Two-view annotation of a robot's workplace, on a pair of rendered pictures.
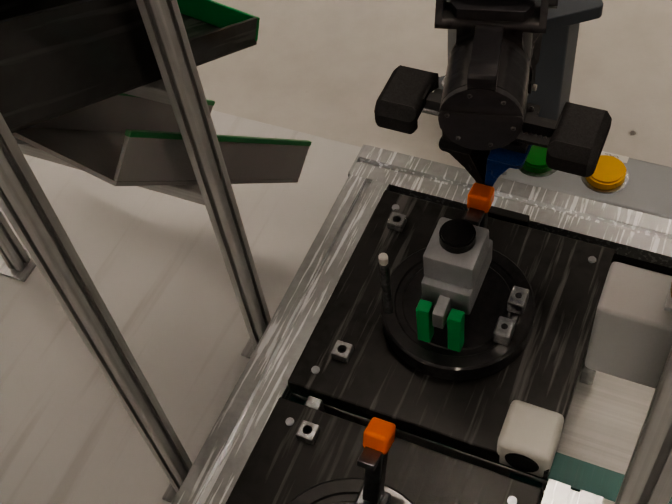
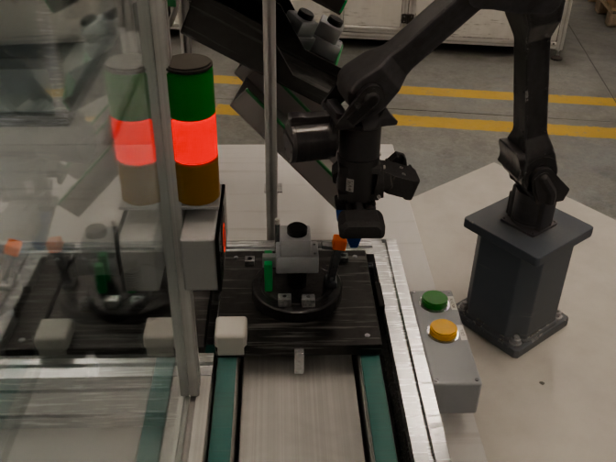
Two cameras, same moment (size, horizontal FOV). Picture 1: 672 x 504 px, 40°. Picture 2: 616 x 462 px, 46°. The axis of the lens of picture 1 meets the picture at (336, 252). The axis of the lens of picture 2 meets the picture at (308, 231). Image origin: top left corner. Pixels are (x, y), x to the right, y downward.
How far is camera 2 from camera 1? 0.86 m
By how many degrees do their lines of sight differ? 44
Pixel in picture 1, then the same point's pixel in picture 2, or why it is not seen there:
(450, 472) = (198, 313)
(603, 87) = (572, 359)
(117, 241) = (305, 210)
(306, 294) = not seen: hidden behind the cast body
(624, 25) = not seen: outside the picture
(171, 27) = (266, 48)
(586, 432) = (265, 382)
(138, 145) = (248, 98)
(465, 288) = (280, 255)
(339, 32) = not seen: hidden behind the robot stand
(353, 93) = (467, 255)
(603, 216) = (409, 338)
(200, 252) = (315, 236)
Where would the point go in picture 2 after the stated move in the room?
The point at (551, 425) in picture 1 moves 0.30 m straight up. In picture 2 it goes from (236, 332) to (225, 139)
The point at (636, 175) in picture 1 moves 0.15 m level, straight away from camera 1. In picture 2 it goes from (454, 346) to (554, 341)
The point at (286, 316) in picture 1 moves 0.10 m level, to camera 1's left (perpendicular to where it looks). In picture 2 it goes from (265, 244) to (237, 218)
